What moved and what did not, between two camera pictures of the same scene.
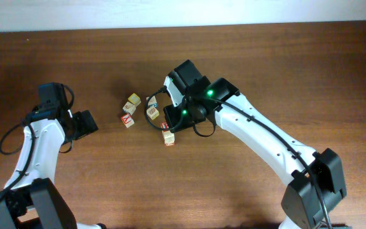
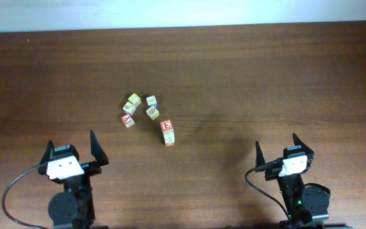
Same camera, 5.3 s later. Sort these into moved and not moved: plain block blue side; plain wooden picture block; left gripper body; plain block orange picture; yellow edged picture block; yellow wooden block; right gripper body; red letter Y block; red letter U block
Moved: plain wooden picture block; right gripper body; red letter U block; left gripper body
Not moved: plain block blue side; yellow wooden block; red letter Y block; yellow edged picture block; plain block orange picture
